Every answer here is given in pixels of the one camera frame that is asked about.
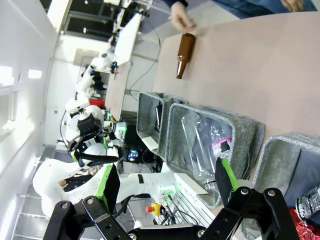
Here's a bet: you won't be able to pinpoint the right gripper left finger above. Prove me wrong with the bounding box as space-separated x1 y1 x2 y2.
42 163 131 240

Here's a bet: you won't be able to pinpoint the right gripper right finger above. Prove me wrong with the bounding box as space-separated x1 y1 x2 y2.
199 156 301 240

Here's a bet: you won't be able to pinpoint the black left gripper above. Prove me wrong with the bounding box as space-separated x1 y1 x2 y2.
66 115 117 168

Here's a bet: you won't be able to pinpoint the black printed drink can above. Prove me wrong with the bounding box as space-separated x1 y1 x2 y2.
295 185 320 221

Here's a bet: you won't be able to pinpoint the clear plastic water bottle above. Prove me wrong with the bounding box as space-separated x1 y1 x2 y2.
180 115 235 191

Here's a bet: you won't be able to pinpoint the brown glass bottle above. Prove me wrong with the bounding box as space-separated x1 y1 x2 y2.
175 32 197 80

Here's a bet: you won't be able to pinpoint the person's right forearm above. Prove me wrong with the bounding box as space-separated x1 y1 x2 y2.
162 0 189 8

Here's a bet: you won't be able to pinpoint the grey fabric basket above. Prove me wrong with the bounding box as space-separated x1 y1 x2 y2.
238 132 320 240
136 91 190 156
164 102 266 209

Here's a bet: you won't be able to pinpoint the person's right hand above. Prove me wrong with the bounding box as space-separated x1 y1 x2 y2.
170 1 197 33

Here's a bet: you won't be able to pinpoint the person's left hand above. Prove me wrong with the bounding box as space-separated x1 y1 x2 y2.
279 0 305 13

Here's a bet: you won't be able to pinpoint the red snack packet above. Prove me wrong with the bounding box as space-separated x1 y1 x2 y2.
289 207 320 240

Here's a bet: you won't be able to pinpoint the black computer tower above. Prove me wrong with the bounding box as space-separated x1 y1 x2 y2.
123 123 163 173

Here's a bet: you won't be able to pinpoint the light wooden table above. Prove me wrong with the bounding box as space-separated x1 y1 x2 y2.
104 61 131 122

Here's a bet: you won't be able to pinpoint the white BOTTLE paper label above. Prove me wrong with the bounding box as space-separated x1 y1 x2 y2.
141 136 161 151

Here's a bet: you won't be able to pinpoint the yellow emergency stop button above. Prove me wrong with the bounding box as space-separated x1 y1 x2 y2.
146 202 164 216

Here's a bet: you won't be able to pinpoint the white box with green lights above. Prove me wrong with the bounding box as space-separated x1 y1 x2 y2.
159 184 178 201

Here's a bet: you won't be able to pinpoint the white table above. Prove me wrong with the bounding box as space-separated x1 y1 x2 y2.
113 12 143 66

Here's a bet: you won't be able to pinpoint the blue jeans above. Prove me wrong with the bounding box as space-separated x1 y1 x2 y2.
211 0 320 20

